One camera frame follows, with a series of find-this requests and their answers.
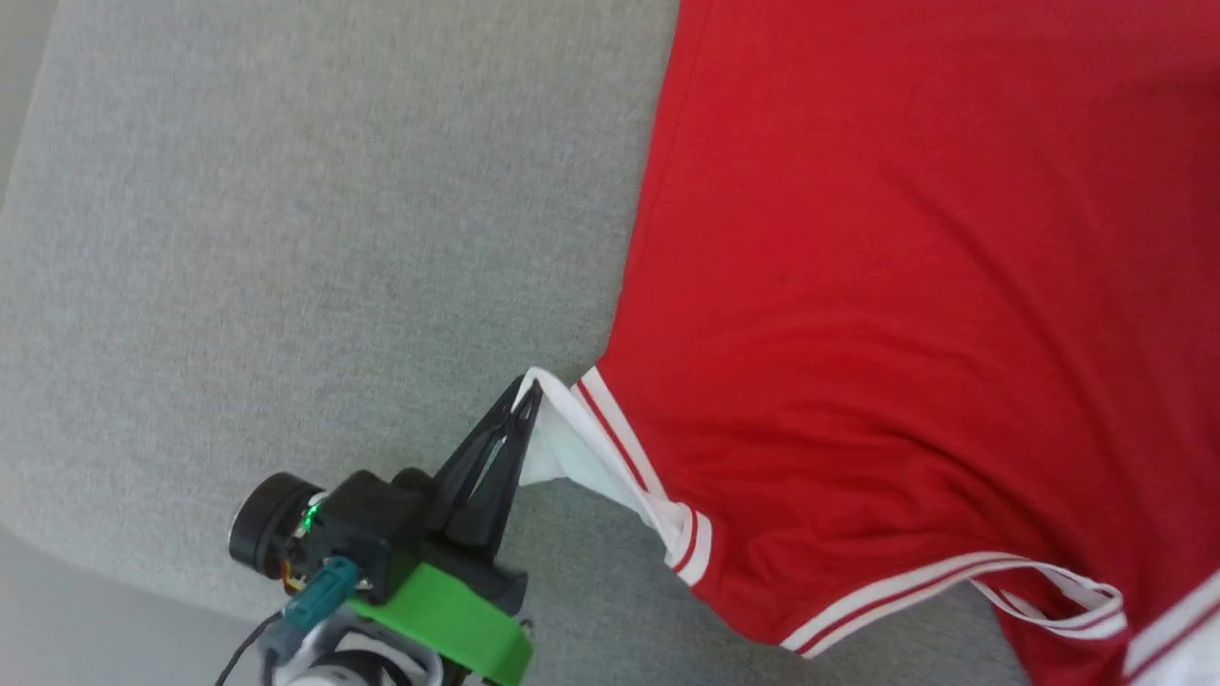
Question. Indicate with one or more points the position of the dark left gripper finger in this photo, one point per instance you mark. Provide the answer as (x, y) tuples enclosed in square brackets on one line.
[(496, 505), (467, 481)]

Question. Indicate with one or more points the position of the red and white jersey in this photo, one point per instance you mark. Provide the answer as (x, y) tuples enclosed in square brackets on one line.
[(905, 286)]

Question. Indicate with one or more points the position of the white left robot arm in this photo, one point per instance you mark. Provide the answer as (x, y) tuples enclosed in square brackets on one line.
[(353, 667)]

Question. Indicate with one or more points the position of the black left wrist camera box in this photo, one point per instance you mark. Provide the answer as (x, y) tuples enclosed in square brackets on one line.
[(367, 524)]

